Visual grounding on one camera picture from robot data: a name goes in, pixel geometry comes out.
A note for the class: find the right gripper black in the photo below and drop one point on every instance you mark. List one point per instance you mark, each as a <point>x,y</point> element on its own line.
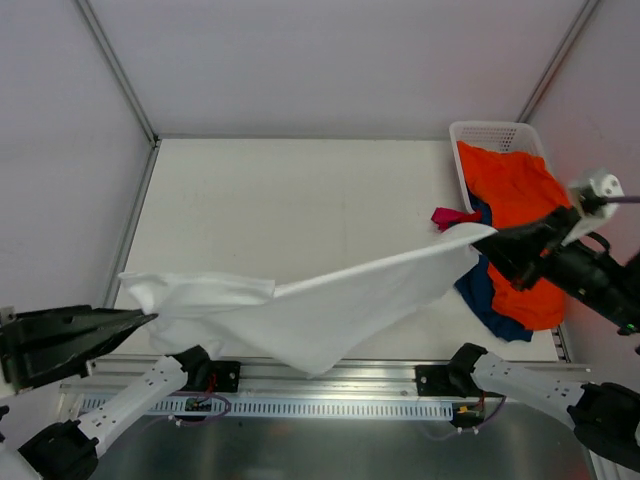
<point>536,257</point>

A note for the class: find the white t shirt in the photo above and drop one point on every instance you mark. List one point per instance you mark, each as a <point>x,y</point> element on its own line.
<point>308,325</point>

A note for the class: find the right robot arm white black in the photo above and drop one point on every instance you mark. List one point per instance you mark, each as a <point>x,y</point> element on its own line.
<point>603,417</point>

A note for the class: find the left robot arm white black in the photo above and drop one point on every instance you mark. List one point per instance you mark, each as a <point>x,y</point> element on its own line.
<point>73,448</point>

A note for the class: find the blue t shirt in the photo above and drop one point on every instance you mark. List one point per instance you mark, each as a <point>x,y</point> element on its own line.
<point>477,290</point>

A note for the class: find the orange t shirt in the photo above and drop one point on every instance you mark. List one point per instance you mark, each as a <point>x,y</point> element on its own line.
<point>518,189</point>

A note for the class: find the magenta t shirt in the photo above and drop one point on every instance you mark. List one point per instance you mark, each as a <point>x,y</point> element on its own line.
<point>445,218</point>

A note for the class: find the white plastic laundry basket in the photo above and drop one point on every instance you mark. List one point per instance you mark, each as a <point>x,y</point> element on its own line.
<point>497,136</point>

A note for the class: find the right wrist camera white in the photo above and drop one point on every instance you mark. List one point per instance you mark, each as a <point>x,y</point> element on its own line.
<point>590,195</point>

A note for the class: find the slotted cable duct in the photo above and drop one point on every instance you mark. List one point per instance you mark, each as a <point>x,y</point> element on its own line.
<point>240,407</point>

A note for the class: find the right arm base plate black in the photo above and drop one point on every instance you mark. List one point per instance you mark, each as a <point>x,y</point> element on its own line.
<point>433,381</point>

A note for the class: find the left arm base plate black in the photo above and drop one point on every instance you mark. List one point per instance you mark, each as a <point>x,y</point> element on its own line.
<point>218,376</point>

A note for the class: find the aluminium mounting rail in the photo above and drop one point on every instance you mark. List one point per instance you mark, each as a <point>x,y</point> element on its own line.
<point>262,377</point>

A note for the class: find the right aluminium frame post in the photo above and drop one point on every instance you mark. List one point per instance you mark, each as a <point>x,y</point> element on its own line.
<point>569,40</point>

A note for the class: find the aluminium frame post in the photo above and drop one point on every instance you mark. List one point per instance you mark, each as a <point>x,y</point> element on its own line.
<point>115,67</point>
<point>569,40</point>

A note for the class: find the left aluminium frame post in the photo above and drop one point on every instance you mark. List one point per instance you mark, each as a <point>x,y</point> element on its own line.
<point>115,67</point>

